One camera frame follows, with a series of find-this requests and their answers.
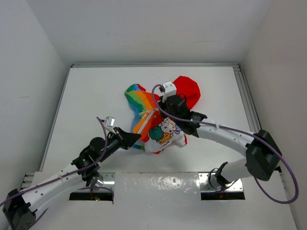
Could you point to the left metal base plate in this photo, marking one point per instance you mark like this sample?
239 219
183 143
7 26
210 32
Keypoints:
106 179

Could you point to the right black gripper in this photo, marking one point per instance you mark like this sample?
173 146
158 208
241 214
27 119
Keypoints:
162 104

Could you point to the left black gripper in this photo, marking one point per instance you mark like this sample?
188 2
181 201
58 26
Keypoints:
126 139

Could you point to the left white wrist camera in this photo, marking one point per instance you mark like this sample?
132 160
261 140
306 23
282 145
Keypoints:
109 122

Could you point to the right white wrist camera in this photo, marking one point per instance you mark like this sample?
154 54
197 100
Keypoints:
168 89

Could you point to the rainbow children's hooded jacket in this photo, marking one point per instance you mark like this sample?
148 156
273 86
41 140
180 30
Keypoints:
157 133

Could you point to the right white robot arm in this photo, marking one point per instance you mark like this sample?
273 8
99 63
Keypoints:
258 149

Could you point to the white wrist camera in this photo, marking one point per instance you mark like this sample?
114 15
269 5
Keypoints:
109 122
168 89

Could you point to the metal base plate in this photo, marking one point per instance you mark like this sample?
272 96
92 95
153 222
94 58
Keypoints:
106 179
208 184

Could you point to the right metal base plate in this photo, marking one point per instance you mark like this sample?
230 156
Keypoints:
208 184

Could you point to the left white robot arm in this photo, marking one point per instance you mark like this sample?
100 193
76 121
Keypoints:
22 208

